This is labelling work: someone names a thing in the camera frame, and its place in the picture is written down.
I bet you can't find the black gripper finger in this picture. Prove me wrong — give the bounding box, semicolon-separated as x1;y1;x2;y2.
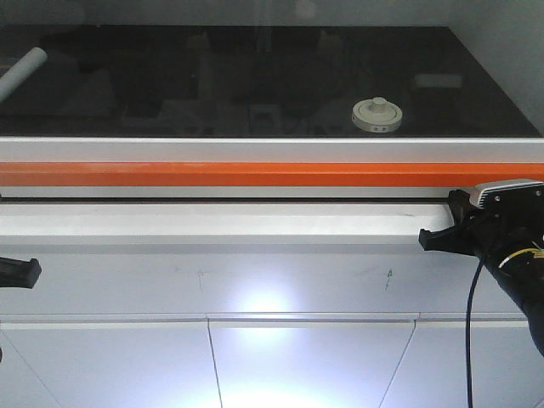
418;224;476;256
0;258;42;289
447;190;472;225

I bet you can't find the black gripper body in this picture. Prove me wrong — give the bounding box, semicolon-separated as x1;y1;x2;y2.
466;213;543;272

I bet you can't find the glass jar with white lid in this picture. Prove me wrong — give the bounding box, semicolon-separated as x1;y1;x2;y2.
352;97;403;133

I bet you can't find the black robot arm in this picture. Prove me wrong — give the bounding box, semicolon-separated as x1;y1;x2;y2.
448;190;543;352

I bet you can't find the rolled white paper tube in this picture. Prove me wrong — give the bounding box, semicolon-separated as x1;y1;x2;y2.
1;47;48;102

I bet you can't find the white cabinet door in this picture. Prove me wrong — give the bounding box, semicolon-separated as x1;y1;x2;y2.
207;314;417;407

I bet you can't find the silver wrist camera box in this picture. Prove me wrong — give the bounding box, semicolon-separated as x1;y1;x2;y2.
469;178;543;211

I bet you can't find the orange sash handle bar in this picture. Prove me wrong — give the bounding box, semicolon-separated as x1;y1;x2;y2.
1;162;543;187

